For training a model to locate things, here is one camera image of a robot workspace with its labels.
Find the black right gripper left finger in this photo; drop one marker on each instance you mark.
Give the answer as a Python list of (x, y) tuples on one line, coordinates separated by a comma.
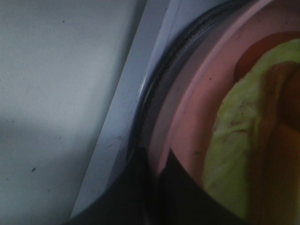
[(130, 200)]

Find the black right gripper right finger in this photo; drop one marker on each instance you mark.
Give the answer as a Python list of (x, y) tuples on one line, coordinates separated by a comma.
[(183, 202)]

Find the pink round plate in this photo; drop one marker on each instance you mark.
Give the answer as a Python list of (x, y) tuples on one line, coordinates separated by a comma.
[(186, 117)]

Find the white bread sandwich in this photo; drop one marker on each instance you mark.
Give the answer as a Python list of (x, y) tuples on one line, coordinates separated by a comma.
[(275, 165)]

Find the green lettuce leaf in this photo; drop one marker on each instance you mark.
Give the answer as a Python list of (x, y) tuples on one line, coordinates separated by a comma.
[(225, 173)]

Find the white microwave oven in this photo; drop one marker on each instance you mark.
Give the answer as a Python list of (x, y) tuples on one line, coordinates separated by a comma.
[(160, 23)]

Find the glass microwave turntable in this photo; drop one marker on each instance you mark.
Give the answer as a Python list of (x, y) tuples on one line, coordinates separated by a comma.
[(172, 62)]

